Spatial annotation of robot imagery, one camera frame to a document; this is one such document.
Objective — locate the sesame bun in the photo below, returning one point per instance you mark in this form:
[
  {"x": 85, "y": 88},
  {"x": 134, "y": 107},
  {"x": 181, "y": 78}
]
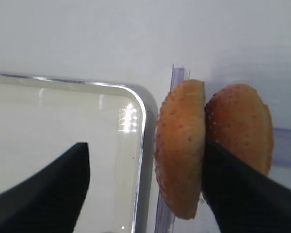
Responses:
[
  {"x": 237, "y": 118},
  {"x": 179, "y": 147}
]

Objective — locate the sesame top bun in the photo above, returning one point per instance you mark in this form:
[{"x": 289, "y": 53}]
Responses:
[{"x": 179, "y": 147}]

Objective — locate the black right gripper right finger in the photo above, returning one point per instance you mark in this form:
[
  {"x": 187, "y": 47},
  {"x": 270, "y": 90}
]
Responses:
[{"x": 242, "y": 199}]

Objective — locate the white rectangular metal tray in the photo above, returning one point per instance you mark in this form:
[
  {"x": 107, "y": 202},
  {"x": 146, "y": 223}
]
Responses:
[{"x": 41, "y": 118}]

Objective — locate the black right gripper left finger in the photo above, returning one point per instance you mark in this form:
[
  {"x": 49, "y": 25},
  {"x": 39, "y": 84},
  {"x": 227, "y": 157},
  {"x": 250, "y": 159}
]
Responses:
[{"x": 51, "y": 200}]

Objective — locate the right clear acrylic rack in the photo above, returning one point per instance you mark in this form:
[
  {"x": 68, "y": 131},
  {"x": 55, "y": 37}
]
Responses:
[{"x": 274, "y": 93}]

